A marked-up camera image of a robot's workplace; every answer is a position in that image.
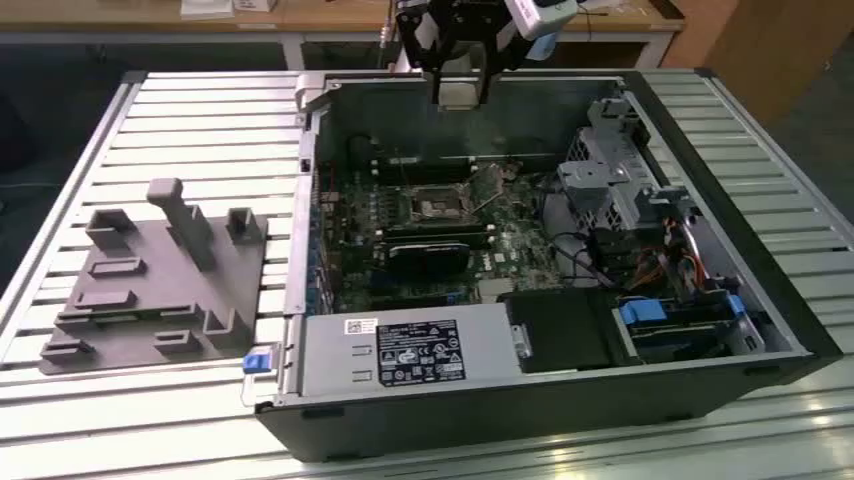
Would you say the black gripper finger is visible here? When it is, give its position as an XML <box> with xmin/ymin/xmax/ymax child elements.
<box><xmin>398</xmin><ymin>4</ymin><xmax>458</xmax><ymax>107</ymax></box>
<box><xmin>475</xmin><ymin>4</ymin><xmax>530</xmax><ymax>109</ymax></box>

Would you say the silver power supply unit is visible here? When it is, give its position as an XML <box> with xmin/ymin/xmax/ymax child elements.
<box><xmin>292</xmin><ymin>304</ymin><xmax>530</xmax><ymax>402</ymax></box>

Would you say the grey metal drive cage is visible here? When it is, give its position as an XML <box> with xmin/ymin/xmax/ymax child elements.
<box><xmin>555</xmin><ymin>124</ymin><xmax>670</xmax><ymax>232</ymax></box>

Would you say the blue case latch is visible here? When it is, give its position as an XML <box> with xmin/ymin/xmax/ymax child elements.
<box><xmin>242</xmin><ymin>349</ymin><xmax>279</xmax><ymax>374</ymax></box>

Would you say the thin wire locking lever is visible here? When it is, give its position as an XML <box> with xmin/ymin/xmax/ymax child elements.
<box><xmin>475</xmin><ymin>188</ymin><xmax>511</xmax><ymax>213</ymax></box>

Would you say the silver square CPU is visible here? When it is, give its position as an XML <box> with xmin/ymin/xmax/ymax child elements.
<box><xmin>438</xmin><ymin>74</ymin><xmax>482</xmax><ymax>112</ymax></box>

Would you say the small silver heat sink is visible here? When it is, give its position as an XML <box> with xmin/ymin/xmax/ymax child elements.
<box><xmin>475</xmin><ymin>278</ymin><xmax>512</xmax><ymax>302</ymax></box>

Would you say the orange yellow wire bundle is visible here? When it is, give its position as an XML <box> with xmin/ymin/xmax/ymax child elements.
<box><xmin>633</xmin><ymin>243</ymin><xmax>710</xmax><ymax>294</ymax></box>

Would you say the wooden cabinet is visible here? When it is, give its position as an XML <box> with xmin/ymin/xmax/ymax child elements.
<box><xmin>703</xmin><ymin>0</ymin><xmax>854</xmax><ymax>129</ymax></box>

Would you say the grey plastic parts rack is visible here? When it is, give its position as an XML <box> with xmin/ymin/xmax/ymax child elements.
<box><xmin>39</xmin><ymin>177</ymin><xmax>272</xmax><ymax>376</ymax></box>

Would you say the black open PC case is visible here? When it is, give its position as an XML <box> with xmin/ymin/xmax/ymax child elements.
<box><xmin>252</xmin><ymin>68</ymin><xmax>843</xmax><ymax>464</ymax></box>

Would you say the pale blue wrist mount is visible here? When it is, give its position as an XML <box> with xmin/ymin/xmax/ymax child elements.
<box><xmin>528</xmin><ymin>34</ymin><xmax>560</xmax><ymax>62</ymax></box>

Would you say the black plastic fan shroud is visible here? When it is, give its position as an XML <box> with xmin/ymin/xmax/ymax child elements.
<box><xmin>496</xmin><ymin>288</ymin><xmax>626</xmax><ymax>374</ymax></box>

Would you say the black wire bundle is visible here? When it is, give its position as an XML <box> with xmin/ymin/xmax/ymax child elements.
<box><xmin>543</xmin><ymin>189</ymin><xmax>639</xmax><ymax>292</ymax></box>

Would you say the CPU socket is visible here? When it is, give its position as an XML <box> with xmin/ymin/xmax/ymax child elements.
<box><xmin>406</xmin><ymin>185</ymin><xmax>479</xmax><ymax>224</ymax></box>

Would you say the black RAM slot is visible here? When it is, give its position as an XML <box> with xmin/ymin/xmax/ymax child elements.
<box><xmin>382</xmin><ymin>230</ymin><xmax>495</xmax><ymax>242</ymax></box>
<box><xmin>383</xmin><ymin>223</ymin><xmax>494</xmax><ymax>234</ymax></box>

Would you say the hard disk in blue carrier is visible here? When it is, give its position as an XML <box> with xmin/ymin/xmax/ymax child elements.
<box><xmin>617</xmin><ymin>295</ymin><xmax>743</xmax><ymax>364</ymax></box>

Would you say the green motherboard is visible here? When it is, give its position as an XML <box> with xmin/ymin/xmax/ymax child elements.
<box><xmin>316</xmin><ymin>158</ymin><xmax>576</xmax><ymax>317</ymax></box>

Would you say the metal socket cover frame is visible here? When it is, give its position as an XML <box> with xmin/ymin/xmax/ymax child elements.
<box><xmin>466</xmin><ymin>163</ymin><xmax>520</xmax><ymax>210</ymax></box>

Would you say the black graphics card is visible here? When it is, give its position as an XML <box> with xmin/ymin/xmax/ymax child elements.
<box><xmin>382</xmin><ymin>239</ymin><xmax>476</xmax><ymax>279</ymax></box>

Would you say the grey plastic bay bracket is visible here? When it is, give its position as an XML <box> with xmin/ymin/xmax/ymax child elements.
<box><xmin>586</xmin><ymin>97</ymin><xmax>633</xmax><ymax>128</ymax></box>

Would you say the wooden desk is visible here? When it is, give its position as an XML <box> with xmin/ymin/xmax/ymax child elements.
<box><xmin>0</xmin><ymin>0</ymin><xmax>686</xmax><ymax>71</ymax></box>

